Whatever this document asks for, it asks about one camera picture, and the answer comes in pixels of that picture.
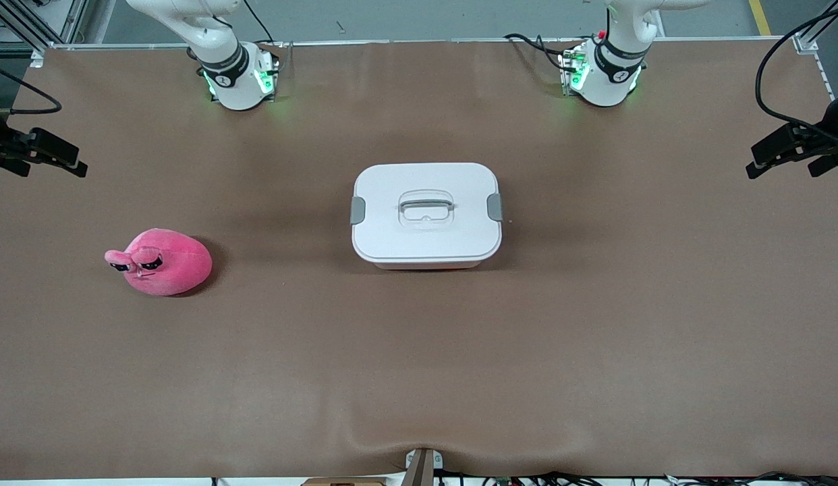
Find pink plush toy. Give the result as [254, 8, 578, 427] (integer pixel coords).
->
[104, 228, 214, 298]

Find white box lid grey clips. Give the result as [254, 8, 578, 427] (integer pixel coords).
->
[350, 162, 504, 264]

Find pink plastic box base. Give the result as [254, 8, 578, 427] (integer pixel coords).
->
[372, 259, 487, 271]

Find perforated silver edge strip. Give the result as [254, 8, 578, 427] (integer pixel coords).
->
[812, 51, 835, 102]

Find brown table mat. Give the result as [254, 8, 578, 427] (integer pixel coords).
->
[0, 39, 838, 481]

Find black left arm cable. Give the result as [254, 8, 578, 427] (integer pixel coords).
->
[755, 3, 838, 132]

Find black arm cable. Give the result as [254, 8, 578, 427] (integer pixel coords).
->
[755, 3, 838, 132]
[0, 61, 62, 115]

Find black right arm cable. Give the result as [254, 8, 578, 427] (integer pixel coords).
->
[0, 61, 62, 115]

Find aluminium frame corner post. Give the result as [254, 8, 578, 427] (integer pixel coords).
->
[793, 0, 838, 55]

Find silver table edge rail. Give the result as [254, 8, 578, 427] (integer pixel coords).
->
[31, 37, 804, 52]

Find aluminium frame with black struts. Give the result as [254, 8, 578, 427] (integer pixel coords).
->
[0, 0, 89, 68]

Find thin black base cable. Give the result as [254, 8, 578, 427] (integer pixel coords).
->
[240, 0, 276, 45]

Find black base power cables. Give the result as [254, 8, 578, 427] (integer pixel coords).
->
[503, 32, 575, 72]

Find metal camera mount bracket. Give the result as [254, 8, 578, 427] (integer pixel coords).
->
[404, 448, 444, 486]

